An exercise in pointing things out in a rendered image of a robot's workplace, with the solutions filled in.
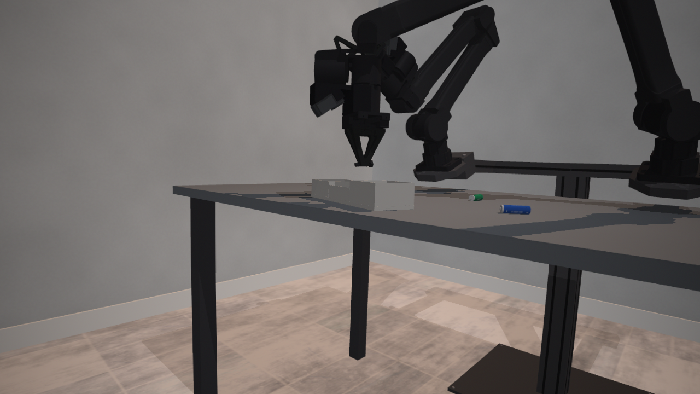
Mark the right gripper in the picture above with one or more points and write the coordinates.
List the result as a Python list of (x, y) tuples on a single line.
[(381, 51)]

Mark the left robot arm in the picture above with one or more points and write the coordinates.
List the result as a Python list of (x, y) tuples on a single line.
[(663, 107)]

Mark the blue aa battery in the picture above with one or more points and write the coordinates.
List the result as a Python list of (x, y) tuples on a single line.
[(515, 209)]

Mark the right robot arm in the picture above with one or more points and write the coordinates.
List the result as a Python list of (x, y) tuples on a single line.
[(406, 87)]

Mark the row of three labelled bins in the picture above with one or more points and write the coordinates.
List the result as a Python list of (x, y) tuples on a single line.
[(368, 194)]

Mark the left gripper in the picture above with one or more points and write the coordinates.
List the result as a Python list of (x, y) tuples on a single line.
[(364, 127)]

